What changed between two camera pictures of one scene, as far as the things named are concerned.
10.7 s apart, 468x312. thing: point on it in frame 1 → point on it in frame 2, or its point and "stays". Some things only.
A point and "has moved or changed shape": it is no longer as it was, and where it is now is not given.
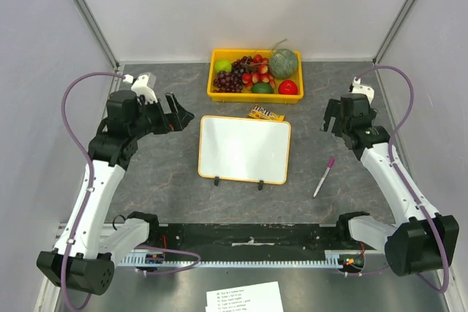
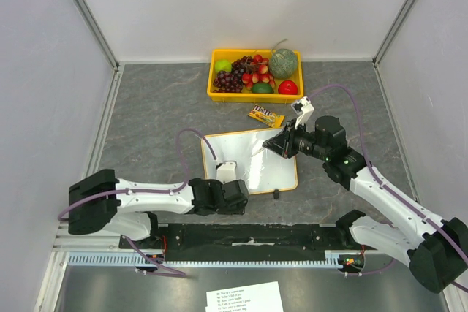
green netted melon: x=283 y=63 stays
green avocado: x=262 y=88 stays
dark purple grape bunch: x=232 y=82 stays
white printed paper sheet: x=262 y=297 stays
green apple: x=222 y=65 stays
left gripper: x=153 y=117 → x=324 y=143
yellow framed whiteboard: x=244 y=150 has moved or changed shape
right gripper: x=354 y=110 → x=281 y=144
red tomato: x=288 y=87 stays
